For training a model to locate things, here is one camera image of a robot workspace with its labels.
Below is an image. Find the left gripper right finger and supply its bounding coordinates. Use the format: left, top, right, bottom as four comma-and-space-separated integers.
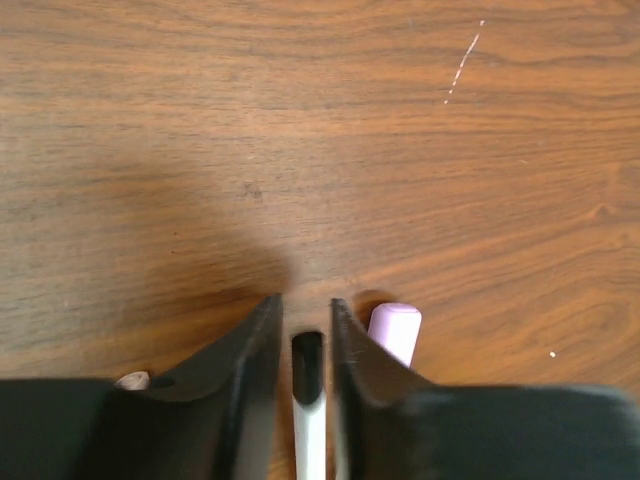
331, 299, 639, 479

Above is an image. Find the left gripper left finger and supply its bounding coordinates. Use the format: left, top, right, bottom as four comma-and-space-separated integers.
1, 295, 283, 479

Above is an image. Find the small peach pen cap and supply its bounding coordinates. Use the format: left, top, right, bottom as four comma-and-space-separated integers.
115, 371, 151, 391

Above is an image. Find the white pen black tip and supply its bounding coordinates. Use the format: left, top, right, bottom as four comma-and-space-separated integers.
293, 394, 326, 480

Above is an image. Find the pink highlighter pen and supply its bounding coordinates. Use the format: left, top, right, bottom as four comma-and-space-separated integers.
368, 303, 422, 367

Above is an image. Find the small black pen cap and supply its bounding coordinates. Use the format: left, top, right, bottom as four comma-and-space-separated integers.
291, 330, 324, 407

